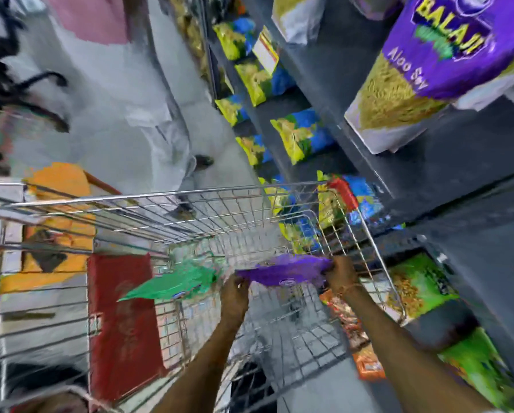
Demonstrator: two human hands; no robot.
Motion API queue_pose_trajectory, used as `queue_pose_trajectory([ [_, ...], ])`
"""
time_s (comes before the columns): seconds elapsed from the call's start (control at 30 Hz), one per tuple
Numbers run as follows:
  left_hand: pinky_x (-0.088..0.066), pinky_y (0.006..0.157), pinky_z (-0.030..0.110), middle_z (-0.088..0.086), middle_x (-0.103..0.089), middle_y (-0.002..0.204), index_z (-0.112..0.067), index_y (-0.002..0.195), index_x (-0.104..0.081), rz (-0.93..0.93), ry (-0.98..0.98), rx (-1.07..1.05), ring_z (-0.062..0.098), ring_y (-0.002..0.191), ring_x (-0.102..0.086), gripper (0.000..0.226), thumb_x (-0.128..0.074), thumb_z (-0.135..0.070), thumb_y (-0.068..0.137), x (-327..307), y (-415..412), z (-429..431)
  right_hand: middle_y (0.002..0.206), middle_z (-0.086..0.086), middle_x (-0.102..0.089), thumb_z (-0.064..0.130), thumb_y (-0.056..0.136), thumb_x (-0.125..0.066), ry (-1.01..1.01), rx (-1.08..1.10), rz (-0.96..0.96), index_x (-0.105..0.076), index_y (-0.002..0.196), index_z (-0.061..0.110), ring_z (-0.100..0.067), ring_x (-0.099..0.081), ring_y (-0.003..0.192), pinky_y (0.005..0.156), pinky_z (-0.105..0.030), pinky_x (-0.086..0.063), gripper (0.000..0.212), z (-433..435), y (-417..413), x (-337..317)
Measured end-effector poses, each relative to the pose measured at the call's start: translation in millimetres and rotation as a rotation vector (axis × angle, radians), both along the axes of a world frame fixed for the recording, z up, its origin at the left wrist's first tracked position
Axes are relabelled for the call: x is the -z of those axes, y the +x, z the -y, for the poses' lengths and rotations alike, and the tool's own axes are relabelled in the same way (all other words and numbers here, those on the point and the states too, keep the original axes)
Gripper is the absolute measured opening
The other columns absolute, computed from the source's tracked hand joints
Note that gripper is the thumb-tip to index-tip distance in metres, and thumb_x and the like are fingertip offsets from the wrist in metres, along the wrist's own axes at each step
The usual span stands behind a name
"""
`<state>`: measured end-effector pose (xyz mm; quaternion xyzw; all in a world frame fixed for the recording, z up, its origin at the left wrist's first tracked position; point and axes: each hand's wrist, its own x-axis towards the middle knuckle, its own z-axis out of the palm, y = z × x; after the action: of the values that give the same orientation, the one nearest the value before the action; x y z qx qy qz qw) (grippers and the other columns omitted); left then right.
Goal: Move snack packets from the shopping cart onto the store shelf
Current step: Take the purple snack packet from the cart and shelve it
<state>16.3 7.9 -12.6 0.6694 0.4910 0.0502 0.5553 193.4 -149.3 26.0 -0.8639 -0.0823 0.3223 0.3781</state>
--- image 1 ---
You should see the grey metal shelf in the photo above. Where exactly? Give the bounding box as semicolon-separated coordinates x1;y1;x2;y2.
166;0;514;413

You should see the person's right forearm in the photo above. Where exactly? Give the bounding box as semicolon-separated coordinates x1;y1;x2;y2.
342;286;494;413

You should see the person's left hand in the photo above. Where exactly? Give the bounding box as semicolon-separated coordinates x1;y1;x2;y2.
219;272;251;323

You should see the orange yellow board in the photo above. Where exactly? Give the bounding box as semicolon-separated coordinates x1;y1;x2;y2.
0;162;121;297

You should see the large green snack bag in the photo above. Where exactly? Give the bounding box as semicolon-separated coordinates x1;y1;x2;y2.
385;252;460;326
438;326;514;411

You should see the person's right hand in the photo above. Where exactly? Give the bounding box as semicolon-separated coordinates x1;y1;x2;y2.
324;255;361;297

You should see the orange snack packet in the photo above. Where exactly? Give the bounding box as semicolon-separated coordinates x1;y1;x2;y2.
319;290;369;349
352;344;386;381

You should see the purple snack packet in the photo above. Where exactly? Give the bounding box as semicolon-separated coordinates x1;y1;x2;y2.
235;253;335;289

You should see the small white yellow price tag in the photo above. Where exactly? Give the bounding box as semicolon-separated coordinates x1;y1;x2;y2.
252;26;280;76

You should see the red panel board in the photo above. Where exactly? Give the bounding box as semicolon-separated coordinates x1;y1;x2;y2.
88;252;168;402

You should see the green snack packet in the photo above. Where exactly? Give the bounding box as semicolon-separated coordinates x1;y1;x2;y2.
118;262;223;302

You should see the row of yellow-blue snack packets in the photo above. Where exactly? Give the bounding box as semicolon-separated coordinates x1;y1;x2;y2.
212;17;406;254

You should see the silver wire shopping cart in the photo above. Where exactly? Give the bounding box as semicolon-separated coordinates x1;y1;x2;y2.
0;178;408;413

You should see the black chair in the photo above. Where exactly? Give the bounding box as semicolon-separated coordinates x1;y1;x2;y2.
0;0;71;162

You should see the person's left forearm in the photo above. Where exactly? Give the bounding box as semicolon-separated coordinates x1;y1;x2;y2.
151;313;249;413

